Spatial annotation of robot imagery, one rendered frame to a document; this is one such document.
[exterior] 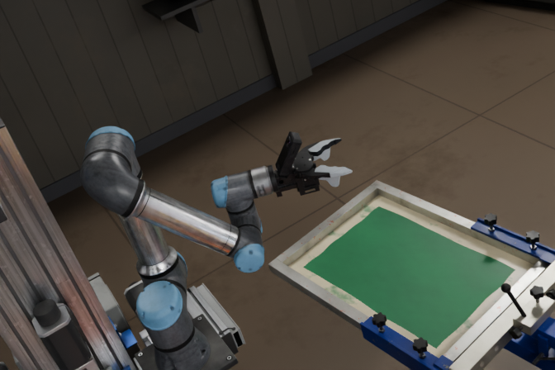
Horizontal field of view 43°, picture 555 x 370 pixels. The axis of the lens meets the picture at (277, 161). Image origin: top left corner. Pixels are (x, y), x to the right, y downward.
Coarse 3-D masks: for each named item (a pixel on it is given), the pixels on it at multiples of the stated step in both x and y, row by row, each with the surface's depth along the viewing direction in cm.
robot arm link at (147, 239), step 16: (112, 128) 172; (96, 144) 166; (112, 144) 166; (128, 144) 171; (128, 160) 166; (128, 224) 179; (144, 224) 180; (144, 240) 182; (160, 240) 185; (144, 256) 185; (160, 256) 186; (176, 256) 190; (144, 272) 187; (160, 272) 186; (176, 272) 190
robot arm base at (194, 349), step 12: (192, 336) 185; (204, 336) 192; (156, 348) 184; (180, 348) 183; (192, 348) 185; (204, 348) 189; (156, 360) 188; (168, 360) 185; (180, 360) 184; (192, 360) 185; (204, 360) 188
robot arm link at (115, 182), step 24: (96, 168) 159; (120, 168) 160; (96, 192) 159; (120, 192) 158; (144, 192) 161; (144, 216) 163; (168, 216) 164; (192, 216) 166; (192, 240) 169; (216, 240) 169; (240, 240) 171; (240, 264) 171
